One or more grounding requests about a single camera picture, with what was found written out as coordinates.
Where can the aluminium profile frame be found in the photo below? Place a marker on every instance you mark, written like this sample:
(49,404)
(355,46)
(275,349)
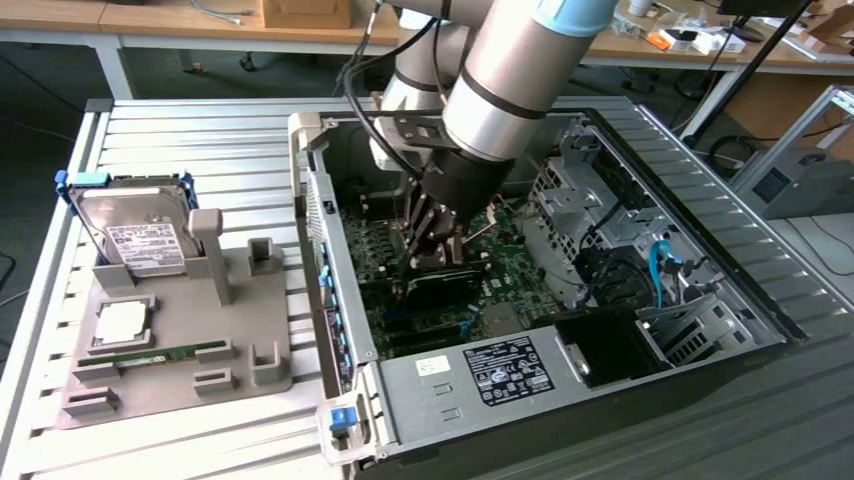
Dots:
(811,117)

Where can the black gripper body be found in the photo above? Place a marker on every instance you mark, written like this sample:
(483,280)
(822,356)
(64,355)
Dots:
(467,185)

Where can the green RAM stick with label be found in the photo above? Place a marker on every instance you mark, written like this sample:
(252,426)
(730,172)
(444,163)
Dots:
(153,358)

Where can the black monitor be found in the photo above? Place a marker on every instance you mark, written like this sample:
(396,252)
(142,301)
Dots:
(740,30)

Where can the slotted metal disk bay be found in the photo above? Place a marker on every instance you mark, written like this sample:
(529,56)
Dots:
(687,342)

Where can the black expansion slot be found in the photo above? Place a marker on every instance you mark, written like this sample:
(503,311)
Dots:
(427,345)
(420,331)

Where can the brown cardboard box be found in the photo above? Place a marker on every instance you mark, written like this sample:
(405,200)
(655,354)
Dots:
(836,30)

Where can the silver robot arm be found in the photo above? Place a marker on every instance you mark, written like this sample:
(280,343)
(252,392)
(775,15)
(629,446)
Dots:
(507,80)

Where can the grey machine box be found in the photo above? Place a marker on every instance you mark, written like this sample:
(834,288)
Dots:
(800,190)

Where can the blue case latch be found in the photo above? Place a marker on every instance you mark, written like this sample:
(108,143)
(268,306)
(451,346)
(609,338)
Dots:
(341,417)

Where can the grey power supply unit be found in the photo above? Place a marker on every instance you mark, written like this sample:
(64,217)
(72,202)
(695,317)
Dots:
(453,405)

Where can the white cup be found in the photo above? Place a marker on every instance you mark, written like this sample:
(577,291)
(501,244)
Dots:
(641,6)

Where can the silver CPU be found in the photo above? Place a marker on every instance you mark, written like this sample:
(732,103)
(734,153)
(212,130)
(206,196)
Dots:
(120,322)

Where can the open black PC case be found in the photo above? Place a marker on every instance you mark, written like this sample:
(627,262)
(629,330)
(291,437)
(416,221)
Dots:
(413,450)

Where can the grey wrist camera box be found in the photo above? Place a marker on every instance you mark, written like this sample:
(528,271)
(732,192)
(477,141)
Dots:
(400,137)

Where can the brown wooden box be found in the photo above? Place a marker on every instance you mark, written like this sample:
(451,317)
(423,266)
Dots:
(307,12)

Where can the hard disk with blue caddy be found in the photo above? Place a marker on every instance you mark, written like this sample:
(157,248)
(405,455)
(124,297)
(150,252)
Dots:
(140,235)

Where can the green motherboard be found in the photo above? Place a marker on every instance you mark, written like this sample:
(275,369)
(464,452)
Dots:
(520,285)

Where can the orange white small box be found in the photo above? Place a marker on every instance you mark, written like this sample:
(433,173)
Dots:
(663,40)

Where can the silver chipset heatsink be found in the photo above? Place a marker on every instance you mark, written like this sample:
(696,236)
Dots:
(501,320)

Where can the black stand pole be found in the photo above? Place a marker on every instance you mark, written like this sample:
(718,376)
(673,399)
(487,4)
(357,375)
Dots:
(776,37)

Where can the metal socket cover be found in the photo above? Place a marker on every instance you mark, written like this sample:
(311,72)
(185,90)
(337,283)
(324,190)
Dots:
(493,220)

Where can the grey plastic parts rack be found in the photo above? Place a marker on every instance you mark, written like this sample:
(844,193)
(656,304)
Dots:
(173,360)

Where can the black plastic shroud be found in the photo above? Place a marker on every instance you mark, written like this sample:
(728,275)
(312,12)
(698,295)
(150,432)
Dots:
(607,350)

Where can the graphics card with metal bracket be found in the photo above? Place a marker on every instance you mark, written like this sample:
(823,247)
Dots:
(440,290)

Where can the metal disk bay cage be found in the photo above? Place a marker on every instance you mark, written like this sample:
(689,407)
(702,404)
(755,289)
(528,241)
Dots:
(567,210)

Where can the wooden desk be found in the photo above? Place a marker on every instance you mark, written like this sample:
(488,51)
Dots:
(166,20)
(823,67)

